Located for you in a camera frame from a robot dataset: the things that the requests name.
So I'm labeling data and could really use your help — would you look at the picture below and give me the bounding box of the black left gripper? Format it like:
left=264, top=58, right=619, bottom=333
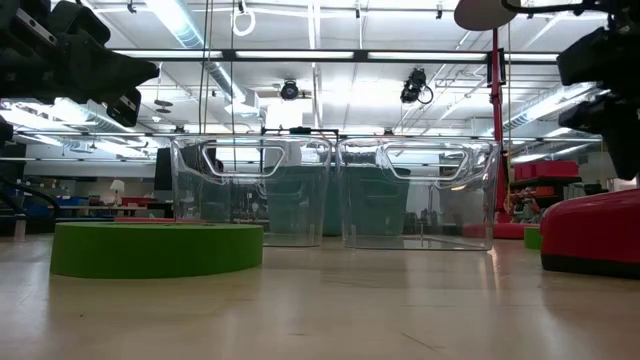
left=0, top=0, right=160, bottom=128

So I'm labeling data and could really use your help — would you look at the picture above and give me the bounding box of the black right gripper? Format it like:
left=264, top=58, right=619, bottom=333
left=558, top=29, right=640, bottom=182

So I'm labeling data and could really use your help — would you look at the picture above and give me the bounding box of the red stapler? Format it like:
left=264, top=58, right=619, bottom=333
left=539, top=188, right=640, bottom=280

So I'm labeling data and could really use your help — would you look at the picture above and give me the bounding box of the green masking tape roll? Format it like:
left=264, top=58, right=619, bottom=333
left=49, top=221, right=265, bottom=280
left=523, top=225, right=544, bottom=251

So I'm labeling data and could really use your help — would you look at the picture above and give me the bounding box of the white LED light bar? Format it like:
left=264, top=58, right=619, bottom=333
left=234, top=50, right=355, bottom=60
left=367, top=51, right=488, bottom=61
left=113, top=49, right=224, bottom=60

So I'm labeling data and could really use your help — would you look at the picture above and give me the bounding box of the black shelf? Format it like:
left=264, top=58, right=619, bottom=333
left=509, top=175, right=584, bottom=224

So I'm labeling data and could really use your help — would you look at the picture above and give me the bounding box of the white table lamp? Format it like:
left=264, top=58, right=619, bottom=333
left=109, top=178, right=126, bottom=207

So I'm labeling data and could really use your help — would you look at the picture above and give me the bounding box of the red desk lamp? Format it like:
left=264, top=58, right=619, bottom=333
left=453, top=0, right=542, bottom=241

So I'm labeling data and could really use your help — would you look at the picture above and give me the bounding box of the clear plastic bin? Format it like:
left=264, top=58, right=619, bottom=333
left=335, top=136, right=503, bottom=252
left=169, top=134, right=334, bottom=249

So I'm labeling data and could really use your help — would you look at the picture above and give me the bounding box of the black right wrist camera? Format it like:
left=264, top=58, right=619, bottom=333
left=556, top=27, right=622, bottom=87

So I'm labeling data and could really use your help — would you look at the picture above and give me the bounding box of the white hanging cable ring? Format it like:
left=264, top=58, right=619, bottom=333
left=231, top=0, right=257, bottom=38

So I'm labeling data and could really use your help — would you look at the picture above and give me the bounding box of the black right camera cable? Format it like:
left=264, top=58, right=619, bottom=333
left=501, top=0, right=604, bottom=15

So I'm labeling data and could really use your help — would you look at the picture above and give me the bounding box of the black overhead camera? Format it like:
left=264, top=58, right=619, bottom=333
left=279, top=79, right=301, bottom=102

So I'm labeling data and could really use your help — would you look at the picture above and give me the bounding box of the black camera with cable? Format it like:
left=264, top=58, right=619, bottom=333
left=399, top=67, right=435, bottom=106

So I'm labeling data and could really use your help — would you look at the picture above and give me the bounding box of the black aluminium rig frame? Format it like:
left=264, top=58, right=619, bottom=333
left=112, top=47, right=560, bottom=64

